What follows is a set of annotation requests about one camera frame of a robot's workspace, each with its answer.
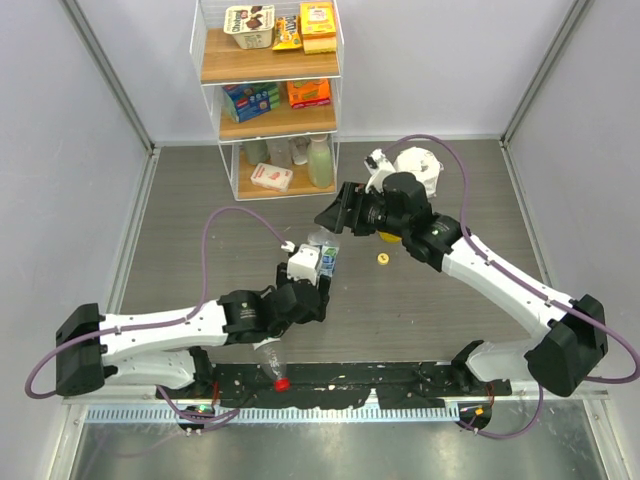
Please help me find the frosted green jar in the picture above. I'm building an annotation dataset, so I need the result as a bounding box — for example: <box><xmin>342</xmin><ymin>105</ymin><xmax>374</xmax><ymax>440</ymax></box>
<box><xmin>243</xmin><ymin>140</ymin><xmax>269</xmax><ymax>165</ymax></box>

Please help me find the clear bottle red label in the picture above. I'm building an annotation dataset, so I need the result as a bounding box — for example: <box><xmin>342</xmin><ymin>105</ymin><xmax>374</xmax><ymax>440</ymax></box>
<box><xmin>253</xmin><ymin>339</ymin><xmax>290</xmax><ymax>392</ymax></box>

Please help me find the yellow orange box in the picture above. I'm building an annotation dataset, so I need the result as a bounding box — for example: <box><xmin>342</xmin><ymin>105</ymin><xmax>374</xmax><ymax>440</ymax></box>
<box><xmin>300</xmin><ymin>1</ymin><xmax>337</xmax><ymax>55</ymax></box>

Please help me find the orange cracker box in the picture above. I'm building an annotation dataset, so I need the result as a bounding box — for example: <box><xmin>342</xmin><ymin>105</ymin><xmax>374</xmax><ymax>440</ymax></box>
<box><xmin>286</xmin><ymin>78</ymin><xmax>331</xmax><ymax>109</ymax></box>

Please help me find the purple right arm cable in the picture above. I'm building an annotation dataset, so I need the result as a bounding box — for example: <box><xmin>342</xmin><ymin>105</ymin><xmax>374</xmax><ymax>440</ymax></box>
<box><xmin>384</xmin><ymin>134</ymin><xmax>640</xmax><ymax>441</ymax></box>

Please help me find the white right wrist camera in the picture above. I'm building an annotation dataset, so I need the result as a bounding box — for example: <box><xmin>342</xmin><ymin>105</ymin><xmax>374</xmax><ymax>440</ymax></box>
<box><xmin>364</xmin><ymin>148</ymin><xmax>396</xmax><ymax>193</ymax></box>

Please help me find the clear bottle blue white label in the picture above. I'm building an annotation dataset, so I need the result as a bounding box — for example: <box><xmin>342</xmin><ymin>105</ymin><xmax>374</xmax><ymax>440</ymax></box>
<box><xmin>307</xmin><ymin>227</ymin><xmax>340</xmax><ymax>277</ymax></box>

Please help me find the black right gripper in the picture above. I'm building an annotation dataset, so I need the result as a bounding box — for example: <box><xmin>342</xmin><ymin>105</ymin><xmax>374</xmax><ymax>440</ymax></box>
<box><xmin>315</xmin><ymin>182</ymin><xmax>409</xmax><ymax>238</ymax></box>

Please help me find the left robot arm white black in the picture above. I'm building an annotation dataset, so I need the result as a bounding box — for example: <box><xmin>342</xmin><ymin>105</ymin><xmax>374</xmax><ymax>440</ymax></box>
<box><xmin>55</xmin><ymin>264</ymin><xmax>331</xmax><ymax>398</ymax></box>

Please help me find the white pink soap box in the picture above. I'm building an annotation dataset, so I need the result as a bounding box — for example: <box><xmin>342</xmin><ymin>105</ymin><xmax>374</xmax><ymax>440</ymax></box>
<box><xmin>250</xmin><ymin>163</ymin><xmax>294</xmax><ymax>192</ymax></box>

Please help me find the gold bottle cap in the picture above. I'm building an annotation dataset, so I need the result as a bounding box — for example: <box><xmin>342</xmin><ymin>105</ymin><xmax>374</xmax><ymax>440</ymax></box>
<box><xmin>377</xmin><ymin>253</ymin><xmax>390</xmax><ymax>265</ymax></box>

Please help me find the white wire shelf rack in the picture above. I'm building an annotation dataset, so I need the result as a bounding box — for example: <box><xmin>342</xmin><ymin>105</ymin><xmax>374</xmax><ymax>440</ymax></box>
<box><xmin>189</xmin><ymin>1</ymin><xmax>344</xmax><ymax>201</ymax></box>

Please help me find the crumpled white paper bag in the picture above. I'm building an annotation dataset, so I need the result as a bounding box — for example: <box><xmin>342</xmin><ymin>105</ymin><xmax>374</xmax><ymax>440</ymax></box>
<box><xmin>393</xmin><ymin>147</ymin><xmax>444</xmax><ymax>198</ymax></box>

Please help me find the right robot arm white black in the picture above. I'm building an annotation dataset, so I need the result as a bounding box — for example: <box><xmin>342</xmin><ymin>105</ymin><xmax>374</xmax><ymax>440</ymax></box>
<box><xmin>314</xmin><ymin>173</ymin><xmax>608</xmax><ymax>397</ymax></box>

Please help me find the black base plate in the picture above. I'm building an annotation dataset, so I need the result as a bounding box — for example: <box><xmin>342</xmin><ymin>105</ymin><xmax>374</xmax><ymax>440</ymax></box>
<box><xmin>167</xmin><ymin>362</ymin><xmax>512</xmax><ymax>410</ymax></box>

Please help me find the clear plastic cup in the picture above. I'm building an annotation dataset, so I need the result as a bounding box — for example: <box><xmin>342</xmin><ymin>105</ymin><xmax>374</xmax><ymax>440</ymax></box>
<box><xmin>266</xmin><ymin>137</ymin><xmax>293</xmax><ymax>169</ymax></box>

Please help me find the yellow snack packet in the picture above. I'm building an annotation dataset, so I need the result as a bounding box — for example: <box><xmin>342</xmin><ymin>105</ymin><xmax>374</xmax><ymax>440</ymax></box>
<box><xmin>272</xmin><ymin>15</ymin><xmax>303</xmax><ymax>51</ymax></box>

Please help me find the yellow honey pomelo bottle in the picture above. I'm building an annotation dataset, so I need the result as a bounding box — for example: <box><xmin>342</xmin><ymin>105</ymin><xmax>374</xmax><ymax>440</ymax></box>
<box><xmin>379</xmin><ymin>232</ymin><xmax>402</xmax><ymax>244</ymax></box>

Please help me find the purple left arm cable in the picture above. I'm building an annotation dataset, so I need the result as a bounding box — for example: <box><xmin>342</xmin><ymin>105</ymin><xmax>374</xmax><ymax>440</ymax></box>
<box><xmin>25</xmin><ymin>207</ymin><xmax>296</xmax><ymax>400</ymax></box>

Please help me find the white slotted cable duct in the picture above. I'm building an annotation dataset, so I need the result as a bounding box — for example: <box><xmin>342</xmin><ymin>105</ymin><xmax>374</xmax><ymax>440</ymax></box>
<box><xmin>85</xmin><ymin>403</ymin><xmax>460</xmax><ymax>424</ymax></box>

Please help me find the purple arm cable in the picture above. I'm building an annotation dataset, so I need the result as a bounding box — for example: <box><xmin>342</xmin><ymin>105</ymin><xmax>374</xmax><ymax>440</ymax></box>
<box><xmin>384</xmin><ymin>134</ymin><xmax>640</xmax><ymax>441</ymax></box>
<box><xmin>25</xmin><ymin>207</ymin><xmax>296</xmax><ymax>400</ymax></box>

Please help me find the small white cup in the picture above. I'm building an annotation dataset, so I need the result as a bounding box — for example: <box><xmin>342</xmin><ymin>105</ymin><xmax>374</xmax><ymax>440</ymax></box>
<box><xmin>289</xmin><ymin>136</ymin><xmax>309</xmax><ymax>166</ymax></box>

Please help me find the pale green bottle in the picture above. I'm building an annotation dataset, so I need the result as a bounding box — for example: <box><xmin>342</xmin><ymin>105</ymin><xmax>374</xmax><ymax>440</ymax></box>
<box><xmin>307</xmin><ymin>134</ymin><xmax>333</xmax><ymax>189</ymax></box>

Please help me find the white yogurt tub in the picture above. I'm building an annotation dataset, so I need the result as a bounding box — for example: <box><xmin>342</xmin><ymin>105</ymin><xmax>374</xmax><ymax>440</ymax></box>
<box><xmin>223</xmin><ymin>5</ymin><xmax>276</xmax><ymax>50</ymax></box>

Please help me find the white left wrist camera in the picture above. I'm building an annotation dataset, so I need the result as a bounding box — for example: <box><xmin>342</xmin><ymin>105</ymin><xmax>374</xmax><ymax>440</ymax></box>
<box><xmin>281</xmin><ymin>241</ymin><xmax>321</xmax><ymax>286</ymax></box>

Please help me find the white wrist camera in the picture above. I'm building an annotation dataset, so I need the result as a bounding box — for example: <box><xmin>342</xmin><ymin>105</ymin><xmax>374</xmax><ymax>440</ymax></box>
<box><xmin>281</xmin><ymin>241</ymin><xmax>321</xmax><ymax>286</ymax></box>
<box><xmin>364</xmin><ymin>148</ymin><xmax>396</xmax><ymax>193</ymax></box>

